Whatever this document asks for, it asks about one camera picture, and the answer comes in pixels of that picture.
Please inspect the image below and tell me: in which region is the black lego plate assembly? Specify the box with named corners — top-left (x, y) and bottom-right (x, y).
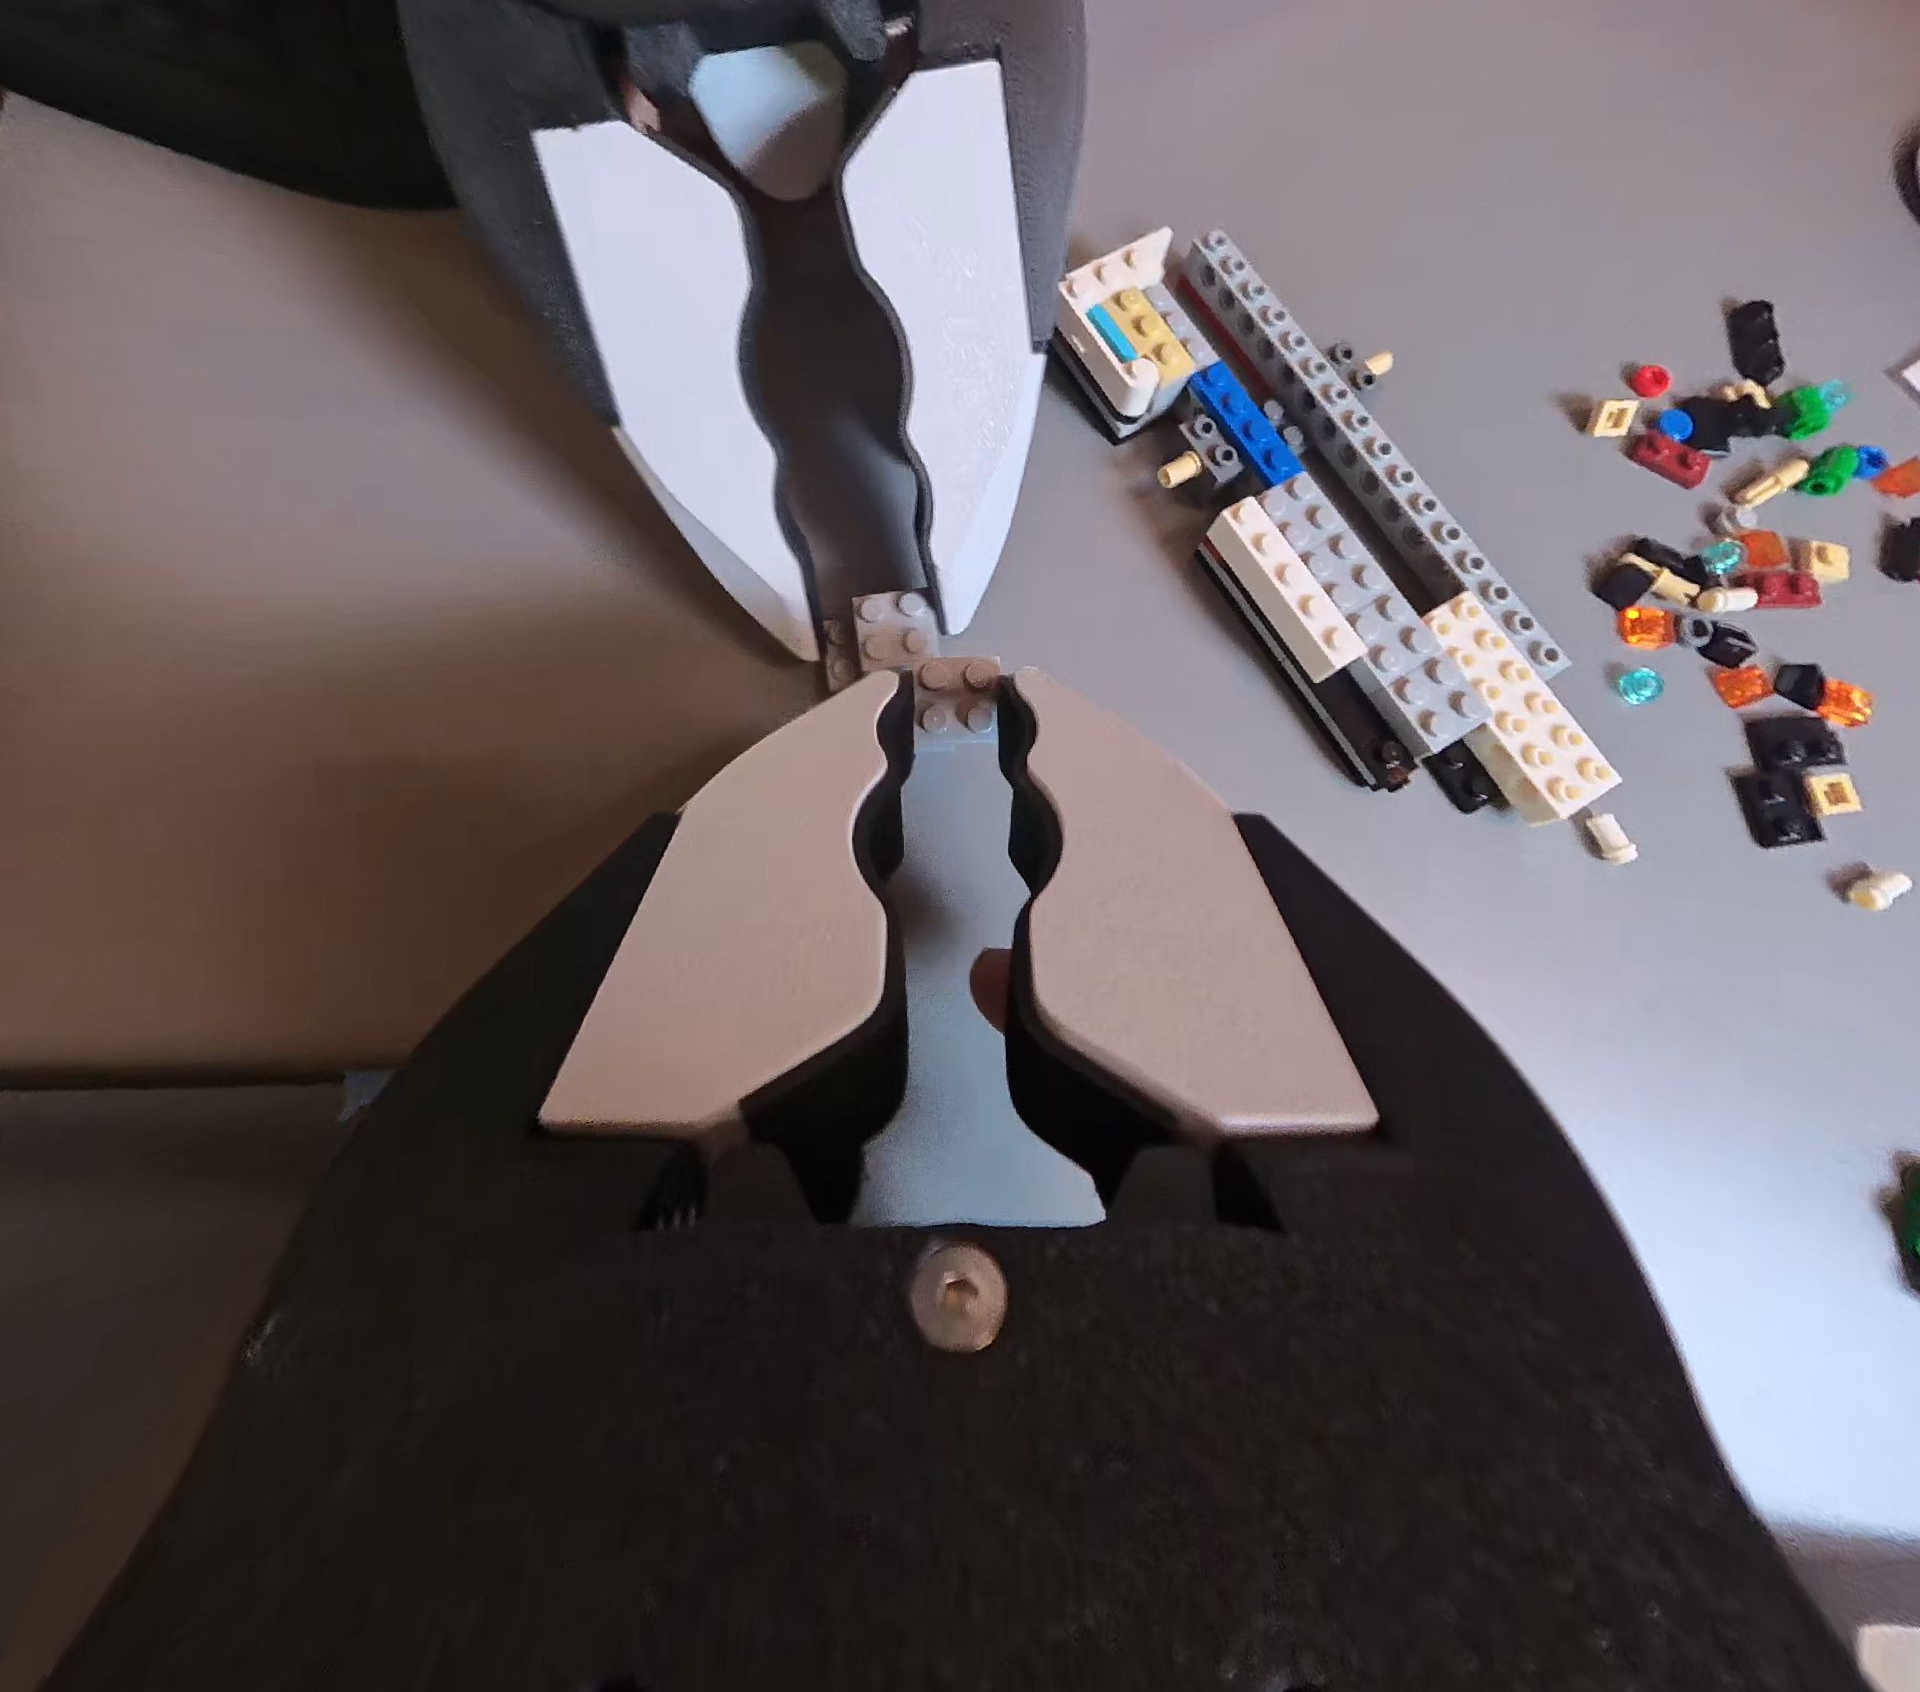
top-left (1732, 716), bottom-right (1870, 851)

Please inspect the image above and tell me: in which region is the grey lego plate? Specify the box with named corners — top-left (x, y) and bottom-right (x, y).
top-left (912, 655), bottom-right (1005, 737)
top-left (823, 588), bottom-right (944, 691)

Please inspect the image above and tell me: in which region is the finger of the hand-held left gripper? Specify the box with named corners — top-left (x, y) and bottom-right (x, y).
top-left (840, 54), bottom-right (1052, 639)
top-left (533, 115), bottom-right (825, 663)

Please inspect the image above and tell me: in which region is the pile of loose lego pieces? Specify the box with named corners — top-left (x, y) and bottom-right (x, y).
top-left (1582, 296), bottom-right (1920, 734)

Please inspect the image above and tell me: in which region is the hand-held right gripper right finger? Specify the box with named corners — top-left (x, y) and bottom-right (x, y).
top-left (1002, 666), bottom-right (1381, 1140)

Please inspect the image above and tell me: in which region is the grey lego model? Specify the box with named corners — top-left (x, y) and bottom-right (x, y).
top-left (1050, 226), bottom-right (1627, 828)

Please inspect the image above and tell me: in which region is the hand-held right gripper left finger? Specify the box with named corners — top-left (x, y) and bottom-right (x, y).
top-left (536, 666), bottom-right (919, 1140)

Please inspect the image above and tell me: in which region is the black wrist rest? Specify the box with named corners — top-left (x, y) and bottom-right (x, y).
top-left (0, 0), bottom-right (461, 212)

